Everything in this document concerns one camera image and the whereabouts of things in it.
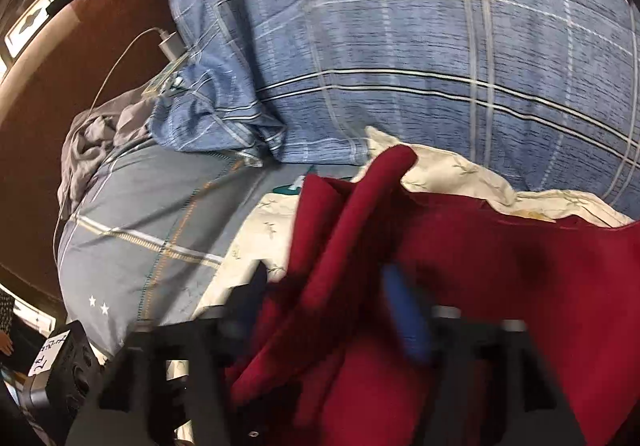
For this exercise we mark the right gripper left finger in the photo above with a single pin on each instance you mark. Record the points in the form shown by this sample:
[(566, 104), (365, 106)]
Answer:
[(164, 376)]

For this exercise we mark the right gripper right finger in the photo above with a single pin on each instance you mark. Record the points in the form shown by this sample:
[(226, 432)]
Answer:
[(490, 386)]

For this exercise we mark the red fleece garment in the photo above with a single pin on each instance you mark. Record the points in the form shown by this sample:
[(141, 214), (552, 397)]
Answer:
[(327, 367)]

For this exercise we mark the grey striped bed sheet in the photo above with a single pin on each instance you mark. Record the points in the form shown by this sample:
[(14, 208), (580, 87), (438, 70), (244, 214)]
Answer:
[(152, 229)]

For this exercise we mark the cream leaf-print cloth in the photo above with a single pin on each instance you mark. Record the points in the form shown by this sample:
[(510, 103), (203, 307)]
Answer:
[(473, 200)]

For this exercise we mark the grey crumpled garment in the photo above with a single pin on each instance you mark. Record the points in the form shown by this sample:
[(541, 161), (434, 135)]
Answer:
[(93, 135)]

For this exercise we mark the white charger adapter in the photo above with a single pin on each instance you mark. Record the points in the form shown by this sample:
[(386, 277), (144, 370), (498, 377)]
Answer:
[(171, 45)]

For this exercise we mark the dark wooden headboard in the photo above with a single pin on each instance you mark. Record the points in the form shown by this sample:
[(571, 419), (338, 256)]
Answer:
[(90, 50)]

